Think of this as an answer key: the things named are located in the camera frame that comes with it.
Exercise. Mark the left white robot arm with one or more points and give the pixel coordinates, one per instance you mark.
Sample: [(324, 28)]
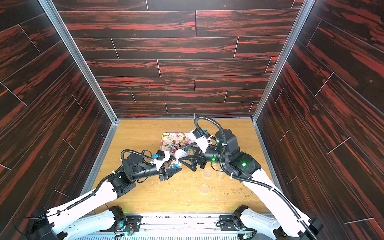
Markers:
[(69, 221)]

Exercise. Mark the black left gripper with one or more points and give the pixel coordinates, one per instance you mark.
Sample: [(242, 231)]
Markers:
[(166, 174)]

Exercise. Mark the floral rectangular tray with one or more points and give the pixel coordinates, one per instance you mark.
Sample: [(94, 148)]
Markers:
[(168, 138)]

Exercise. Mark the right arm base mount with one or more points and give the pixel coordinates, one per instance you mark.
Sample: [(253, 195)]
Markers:
[(233, 222)]

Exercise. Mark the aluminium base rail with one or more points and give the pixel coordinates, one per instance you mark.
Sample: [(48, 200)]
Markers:
[(192, 226)]

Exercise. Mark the clear plastic jar lid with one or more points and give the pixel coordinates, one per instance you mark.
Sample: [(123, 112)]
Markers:
[(207, 173)]

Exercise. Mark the white patterned jar lid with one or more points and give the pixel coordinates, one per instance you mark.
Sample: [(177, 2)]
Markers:
[(180, 154)]

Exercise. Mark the pile of colourful lollipops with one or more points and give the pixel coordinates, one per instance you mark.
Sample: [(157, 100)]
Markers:
[(173, 147)]

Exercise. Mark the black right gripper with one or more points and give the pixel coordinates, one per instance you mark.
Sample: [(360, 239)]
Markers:
[(200, 161)]

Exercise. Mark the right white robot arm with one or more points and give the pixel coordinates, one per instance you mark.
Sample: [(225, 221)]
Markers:
[(287, 221)]

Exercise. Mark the clear candy jar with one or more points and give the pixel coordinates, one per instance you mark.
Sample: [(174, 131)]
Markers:
[(220, 175)]

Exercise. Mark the candy jar with lid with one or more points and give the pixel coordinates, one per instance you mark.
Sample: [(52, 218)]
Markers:
[(176, 165)]

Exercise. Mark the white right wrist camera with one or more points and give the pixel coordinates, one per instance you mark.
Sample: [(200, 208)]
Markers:
[(200, 139)]

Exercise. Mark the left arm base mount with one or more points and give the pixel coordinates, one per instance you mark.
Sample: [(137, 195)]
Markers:
[(126, 223)]

